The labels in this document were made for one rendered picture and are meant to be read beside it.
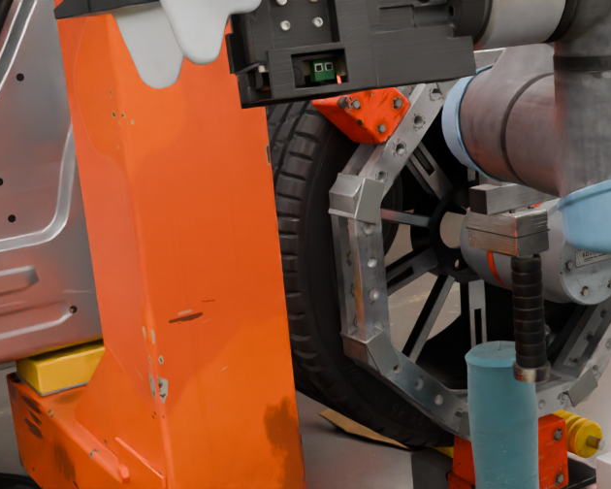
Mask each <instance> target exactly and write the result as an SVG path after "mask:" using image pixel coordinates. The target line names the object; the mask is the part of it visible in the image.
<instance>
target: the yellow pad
mask: <svg viewBox="0 0 611 489"><path fill-rule="evenodd" d="M104 352H105V347H104V340H103V339H101V340H98V341H94V342H87V343H82V344H78V345H74V346H70V347H66V348H62V349H58V350H54V351H51V352H47V353H43V354H39V355H35V356H31V357H27V358H23V359H19V360H16V375H17V376H18V377H19V378H20V379H21V380H22V381H23V382H25V383H26V384H27V385H28V386H29V387H30V388H31V389H32V390H33V391H35V392H36V393H37V394H38V395H39V396H41V397H45V396H48V395H52V394H55V393H59V392H63V391H66V390H70V389H74V388H78V387H81V386H84V385H87V384H88V382H89V380H90V379H91V377H92V375H93V373H94V371H95V369H96V367H97V366H98V364H99V362H100V360H101V358H102V356H103V354H104Z"/></svg>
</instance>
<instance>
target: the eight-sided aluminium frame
mask: <svg viewBox="0 0 611 489"><path fill-rule="evenodd" d="M504 50H505V48H501V49H486V50H479V51H475V52H474V59H475V67H476V70H477V69H481V68H483V67H485V66H489V65H495V63H496V62H497V60H498V58H499V57H500V56H501V54H502V53H503V51H504ZM459 80H460V79H456V80H454V81H445V82H437V83H429V84H424V83H420V84H413V85H405V86H398V87H397V90H398V91H399V92H400V93H401V94H402V95H403V96H404V97H406V98H407V99H408V100H409V101H410V103H411V105H410V107H409V109H408V110H407V112H406V114H405V115H404V117H403V118H402V120H401V122H400V123H399V125H398V126H397V128H396V129H395V131H394V132H393V134H392V136H391V137H390V139H389V140H388V142H387V143H386V145H384V146H378V145H370V144H362V143H360V145H359V146H358V148H357V149H356V151H355V152H354V154H353V155H352V157H351V158H350V160H349V161H348V163H347V164H346V166H345V167H344V169H343V171H342V172H341V173H338V177H337V180H336V182H335V183H334V185H333V186H332V188H331V189H330V191H329V197H330V208H329V214H330V215H331V218H332V228H333V238H334V249H335V259H336V269H337V280H338V299H339V310H340V320H341V332H340V335H341V337H342V341H343V351H344V354H345V355H346V356H348V357H349V358H350V359H352V360H353V361H354V362H355V364H356V365H357V366H359V367H362V368H364V369H365V370H366V371H368V372H369V373H370V374H371V375H373V376H374V377H376V378H377V379H378V380H380V381H381V382H382V383H384V384H385V385H386V386H388V387H389V388H390V389H392V390H393V391H394V392H396V393H397V394H398V395H400V396H401V397H402V398H403V399H405V400H406V401H407V402H409V403H410V404H411V405H413V406H414V407H415V408H417V409H418V410H420V411H421V412H422V413H424V414H425V415H426V416H428V417H429V418H430V419H431V421H432V422H433V423H434V424H436V425H438V426H440V427H441V428H442V429H444V430H445V431H448V432H450V433H452V434H454V435H456V436H458V437H460V438H462V439H464V440H468V441H471V437H470V429H469V416H468V397H465V398H462V399H460V398H459V397H457V396H456V395H455V394H454V393H452V392H451V391H450V390H448V389H447V388H446V387H445V386H443V385H442V384H441V383H440V382H438V381H437V380H436V379H434V378H433V377H432V376H431V375H429V374H428V373H427V372H425V371H424V370H423V369H422V368H420V367H419V366H418V365H416V364H415V363H414V362H413V361H411V360H410V359H409V358H408V357H406V356H405V355H404V354H403V353H401V352H400V351H399V350H397V349H396V348H395V347H394V346H392V342H391V330H390V318H389V307H388V295H387V284H386V273H385V261H384V249H383V238H382V226H381V214H380V204H381V201H382V199H383V198H384V196H385V195H386V193H387V192H388V190H389V189H390V187H391V185H392V184H393V182H394V181H395V179H396V178H397V176H398V175H399V173H400V171H401V170H402V168H403V166H404V165H405V163H406V162H407V160H408V159H409V157H410V155H411V154H412V152H413V151H414V149H415V148H416V147H417V146H418V144H419V142H420V141H421V139H422V138H423V136H424V135H425V133H426V132H427V130H428V128H429V127H430V125H431V124H432V122H433V121H434V119H435V117H436V116H437V114H438V112H439V111H440V109H441V108H442V106H443V105H444V103H445V100H446V98H447V96H448V94H449V92H450V91H451V89H452V88H453V86H454V85H455V84H456V83H457V82H458V81H459ZM360 171H361V173H360ZM377 177H378V178H377ZM347 222H348V225H347ZM365 226H366V229H365ZM350 255H351V258H350ZM368 260H369V262H368ZM353 287H354V289H353ZM370 293H371V294H370ZM356 319H357V320H356ZM610 360H611V297H609V298H608V299H607V300H605V301H604V302H602V303H599V304H597V305H593V306H588V307H587V308H586V310H585V312H584V313H583V315H582V317H581V319H580V320H579V322H578V324H577V325H576V327H575V329H574V330H573V332H572V334H571V335H570V337H569V339H568V341H567V342H566V344H565V346H564V347H563V350H562V351H561V353H560V355H559V356H558V358H557V360H556V362H555V363H554V365H553V367H552V368H551V377H550V378H548V379H546V380H544V381H539V382H536V383H535V391H536V401H537V417H538V418H539V417H541V416H544V415H547V414H550V413H553V412H555V411H558V410H561V409H564V408H569V407H574V408H575V407H576V406H577V405H578V404H580V403H583V402H585V401H587V400H588V399H589V397H590V396H591V394H592V392H593V391H594V390H595V389H596V388H597V387H598V381H599V379H600V378H601V376H602V374H603V372H604V371H605V369H606V367H607V366H608V364H609V362H610Z"/></svg>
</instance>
